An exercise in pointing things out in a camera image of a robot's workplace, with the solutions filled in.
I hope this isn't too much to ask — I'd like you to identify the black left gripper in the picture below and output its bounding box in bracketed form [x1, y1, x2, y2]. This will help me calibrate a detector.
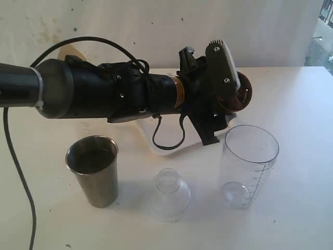
[177, 46, 226, 145]

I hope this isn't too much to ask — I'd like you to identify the brown wooden bowl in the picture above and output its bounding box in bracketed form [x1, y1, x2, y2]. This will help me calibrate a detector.
[218, 71, 252, 115]

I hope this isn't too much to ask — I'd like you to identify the stainless steel cup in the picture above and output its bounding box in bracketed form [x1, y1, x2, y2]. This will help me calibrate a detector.
[65, 135, 119, 208]

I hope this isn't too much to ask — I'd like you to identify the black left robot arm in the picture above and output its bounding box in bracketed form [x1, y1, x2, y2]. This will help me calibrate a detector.
[1, 47, 227, 145]

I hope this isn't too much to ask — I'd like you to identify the clear plastic shaker cup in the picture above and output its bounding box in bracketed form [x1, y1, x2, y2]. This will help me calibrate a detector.
[219, 125, 279, 209]

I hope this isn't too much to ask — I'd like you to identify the clear plastic shaker lid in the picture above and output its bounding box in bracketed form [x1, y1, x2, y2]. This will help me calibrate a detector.
[148, 168, 191, 222]

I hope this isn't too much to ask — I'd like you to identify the white zip tie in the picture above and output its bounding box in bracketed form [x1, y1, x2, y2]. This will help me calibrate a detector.
[30, 67, 44, 110]

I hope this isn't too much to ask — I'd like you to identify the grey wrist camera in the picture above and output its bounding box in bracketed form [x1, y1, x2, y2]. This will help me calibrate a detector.
[205, 40, 241, 101]

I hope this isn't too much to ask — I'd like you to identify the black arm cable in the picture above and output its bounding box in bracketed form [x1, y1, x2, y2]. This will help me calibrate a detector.
[2, 36, 187, 250]

